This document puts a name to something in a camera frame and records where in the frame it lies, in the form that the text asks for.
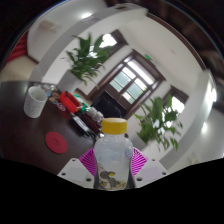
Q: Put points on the broad-leaf plant in white pot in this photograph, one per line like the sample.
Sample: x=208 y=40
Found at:
x=85 y=58

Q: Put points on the black chair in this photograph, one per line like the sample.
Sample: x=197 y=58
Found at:
x=106 y=106

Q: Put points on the dark wooden glass double door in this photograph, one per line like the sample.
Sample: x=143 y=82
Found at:
x=133 y=78

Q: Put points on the flat round red coaster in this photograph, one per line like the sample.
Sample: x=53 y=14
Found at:
x=56 y=142

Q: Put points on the white speckled mug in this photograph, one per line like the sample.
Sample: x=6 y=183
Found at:
x=34 y=102

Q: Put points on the green exit sign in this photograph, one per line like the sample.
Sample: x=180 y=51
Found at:
x=148 y=57

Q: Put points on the white wall radiator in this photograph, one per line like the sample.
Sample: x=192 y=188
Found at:
x=49 y=26

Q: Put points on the red carpeted staircase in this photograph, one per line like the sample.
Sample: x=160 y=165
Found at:
x=18 y=50

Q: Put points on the red plastic box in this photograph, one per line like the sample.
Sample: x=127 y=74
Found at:
x=69 y=101

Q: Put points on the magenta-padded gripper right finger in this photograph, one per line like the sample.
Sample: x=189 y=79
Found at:
x=150 y=170

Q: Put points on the clear yellow-capped drink bottle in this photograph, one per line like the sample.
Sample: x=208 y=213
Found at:
x=113 y=150

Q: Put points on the white jars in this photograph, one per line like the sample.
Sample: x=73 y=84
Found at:
x=96 y=114

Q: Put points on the dark-framed window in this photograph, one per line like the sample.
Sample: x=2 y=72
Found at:
x=111 y=39
x=178 y=101

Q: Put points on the tall leafy plant in white pot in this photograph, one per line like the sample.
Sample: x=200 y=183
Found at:
x=156 y=123

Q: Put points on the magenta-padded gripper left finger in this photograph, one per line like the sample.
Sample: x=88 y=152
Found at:
x=75 y=170

